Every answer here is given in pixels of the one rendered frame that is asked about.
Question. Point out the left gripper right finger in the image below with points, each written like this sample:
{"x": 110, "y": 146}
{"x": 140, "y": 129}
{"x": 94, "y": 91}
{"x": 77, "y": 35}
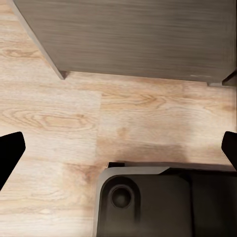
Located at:
{"x": 229, "y": 147}

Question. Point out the dishwasher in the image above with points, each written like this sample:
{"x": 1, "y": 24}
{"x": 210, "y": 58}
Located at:
{"x": 194, "y": 40}

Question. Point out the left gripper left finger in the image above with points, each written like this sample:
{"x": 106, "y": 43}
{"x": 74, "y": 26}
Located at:
{"x": 12, "y": 147}

